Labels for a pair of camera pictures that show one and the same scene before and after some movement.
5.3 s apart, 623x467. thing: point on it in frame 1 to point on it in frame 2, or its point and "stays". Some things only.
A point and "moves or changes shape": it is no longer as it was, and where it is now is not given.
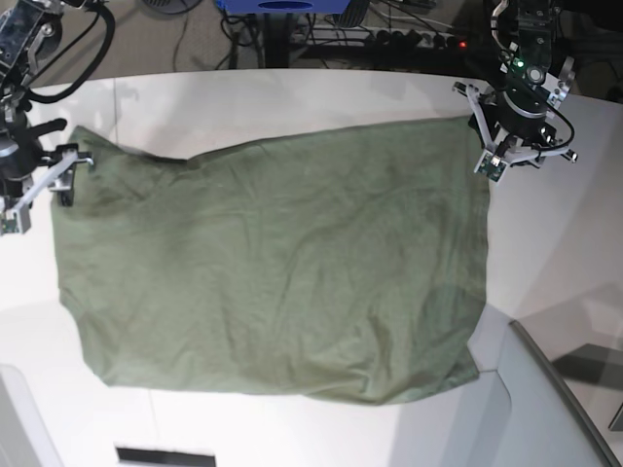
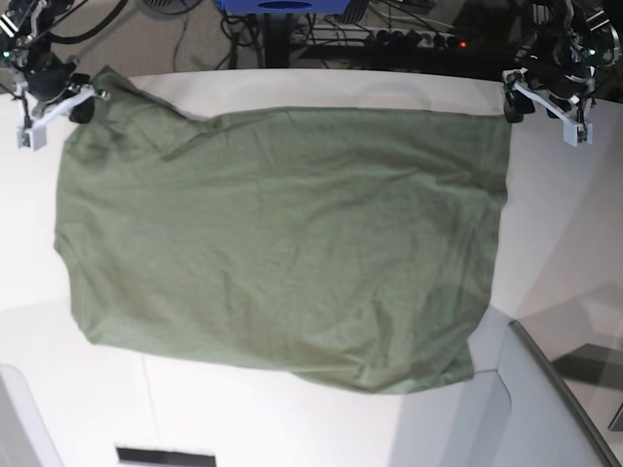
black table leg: x=276 y=39 stays
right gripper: x=523 y=115 to x=558 y=73
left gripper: x=21 y=155 to x=46 y=83
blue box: x=284 y=7 stays
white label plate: x=134 y=455 stays
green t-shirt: x=349 y=266 moves or changes shape
